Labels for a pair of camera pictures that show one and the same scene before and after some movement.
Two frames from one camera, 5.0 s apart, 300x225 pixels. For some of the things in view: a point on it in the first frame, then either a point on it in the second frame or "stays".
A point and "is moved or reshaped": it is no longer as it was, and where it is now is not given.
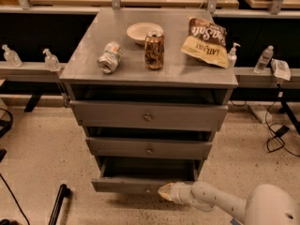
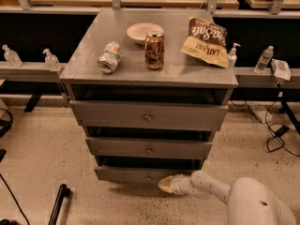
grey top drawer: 147,115 stays
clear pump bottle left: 51,61 stays
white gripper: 176,192 to 177,185
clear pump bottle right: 232,57 stays
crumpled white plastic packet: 280,68 stays
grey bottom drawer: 142,174 is moved or reshaped
